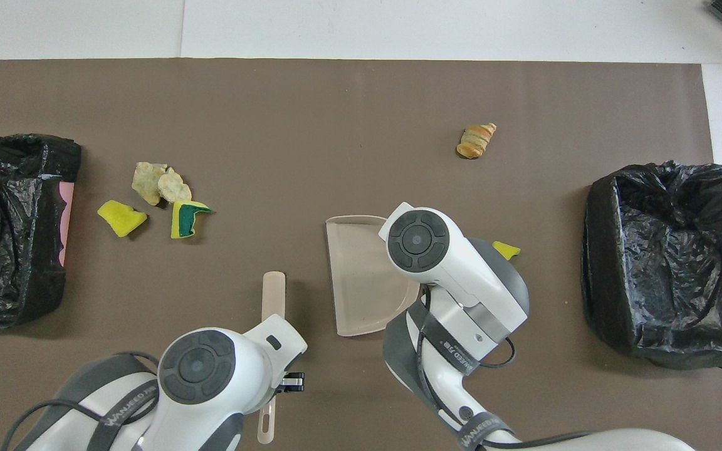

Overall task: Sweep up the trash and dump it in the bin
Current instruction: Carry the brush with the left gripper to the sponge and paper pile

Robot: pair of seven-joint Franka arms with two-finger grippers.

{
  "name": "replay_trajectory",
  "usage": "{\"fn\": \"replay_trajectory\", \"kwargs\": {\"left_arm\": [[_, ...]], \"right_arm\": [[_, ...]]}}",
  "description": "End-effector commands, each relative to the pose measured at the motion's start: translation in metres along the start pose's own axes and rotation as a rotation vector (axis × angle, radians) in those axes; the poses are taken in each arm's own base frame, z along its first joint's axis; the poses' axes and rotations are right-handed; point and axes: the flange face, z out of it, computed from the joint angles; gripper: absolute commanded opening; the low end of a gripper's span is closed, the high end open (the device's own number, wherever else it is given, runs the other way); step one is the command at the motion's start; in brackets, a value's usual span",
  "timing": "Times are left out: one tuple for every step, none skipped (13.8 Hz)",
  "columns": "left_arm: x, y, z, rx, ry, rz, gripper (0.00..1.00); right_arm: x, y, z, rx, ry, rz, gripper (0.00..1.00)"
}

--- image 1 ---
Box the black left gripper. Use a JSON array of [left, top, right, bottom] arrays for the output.
[[276, 372, 306, 395]]

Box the beige brush with black bristles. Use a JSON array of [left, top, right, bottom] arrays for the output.
[[256, 271, 287, 445]]

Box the beige plastic dustpan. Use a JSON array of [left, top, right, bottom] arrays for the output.
[[326, 215, 421, 338]]

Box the yellow sponge with green layer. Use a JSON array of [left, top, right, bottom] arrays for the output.
[[170, 200, 214, 240]]

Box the yellow sponge chunk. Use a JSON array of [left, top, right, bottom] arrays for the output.
[[97, 200, 148, 238]]

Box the pale toy food piece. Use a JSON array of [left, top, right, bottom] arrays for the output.
[[132, 162, 169, 206]]

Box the striped toy croissant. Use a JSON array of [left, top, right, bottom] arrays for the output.
[[456, 123, 498, 160]]

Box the pink bin with black bag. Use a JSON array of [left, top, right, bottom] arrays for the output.
[[0, 133, 83, 328]]

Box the bin lined with black bag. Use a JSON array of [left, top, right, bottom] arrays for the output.
[[580, 160, 722, 375]]

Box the brown paper table mat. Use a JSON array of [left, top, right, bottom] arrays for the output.
[[0, 59, 722, 451]]

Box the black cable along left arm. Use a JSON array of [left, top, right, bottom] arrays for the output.
[[1, 351, 162, 451]]

